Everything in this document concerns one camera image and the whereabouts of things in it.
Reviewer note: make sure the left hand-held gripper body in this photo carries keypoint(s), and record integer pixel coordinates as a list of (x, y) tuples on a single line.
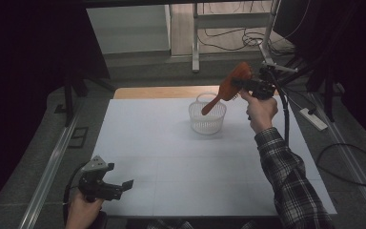
[(97, 189)]

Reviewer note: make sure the black tripod stand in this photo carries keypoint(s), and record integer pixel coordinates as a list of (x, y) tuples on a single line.
[(68, 95), (329, 95)]

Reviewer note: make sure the white metal stand frame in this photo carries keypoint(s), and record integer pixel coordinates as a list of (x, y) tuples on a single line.
[(195, 47)]

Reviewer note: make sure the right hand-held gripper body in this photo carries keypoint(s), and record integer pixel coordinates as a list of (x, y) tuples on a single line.
[(262, 87)]

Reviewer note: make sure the white plastic basket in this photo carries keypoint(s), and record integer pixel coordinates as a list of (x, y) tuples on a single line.
[(206, 125)]

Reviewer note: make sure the black square floor frame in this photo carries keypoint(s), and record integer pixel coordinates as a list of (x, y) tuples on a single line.
[(82, 129)]

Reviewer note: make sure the white table mat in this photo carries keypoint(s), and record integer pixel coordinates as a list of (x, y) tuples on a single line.
[(187, 178)]

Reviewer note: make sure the person's right hand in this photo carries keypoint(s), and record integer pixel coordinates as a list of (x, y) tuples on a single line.
[(262, 113)]

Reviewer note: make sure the wooden hairbrush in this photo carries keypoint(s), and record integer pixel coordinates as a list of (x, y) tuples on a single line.
[(239, 71)]

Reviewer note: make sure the person's left hand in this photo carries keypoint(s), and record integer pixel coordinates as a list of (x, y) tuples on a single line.
[(81, 214)]

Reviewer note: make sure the dark curtain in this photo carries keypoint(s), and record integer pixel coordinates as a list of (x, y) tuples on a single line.
[(22, 79), (362, 63)]

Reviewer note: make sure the white wall panel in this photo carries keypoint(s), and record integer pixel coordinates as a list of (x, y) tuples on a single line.
[(127, 28)]

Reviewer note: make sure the white power strip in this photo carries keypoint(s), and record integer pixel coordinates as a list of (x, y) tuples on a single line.
[(314, 120)]

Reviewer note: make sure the aluminium floor rail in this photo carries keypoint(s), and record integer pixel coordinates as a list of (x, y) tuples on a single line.
[(349, 152), (52, 168)]

